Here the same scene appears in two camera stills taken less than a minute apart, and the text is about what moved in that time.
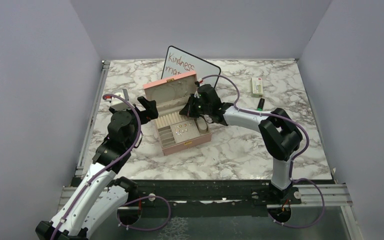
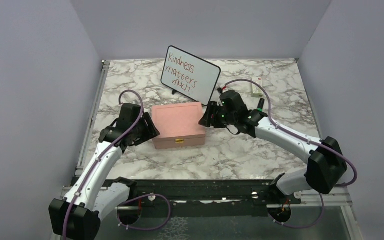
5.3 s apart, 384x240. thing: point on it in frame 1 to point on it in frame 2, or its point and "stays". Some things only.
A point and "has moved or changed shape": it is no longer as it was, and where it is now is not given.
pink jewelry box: (177, 130) has moved or changed shape
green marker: (261, 104) stays
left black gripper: (150, 113) to (151, 131)
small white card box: (257, 87) stays
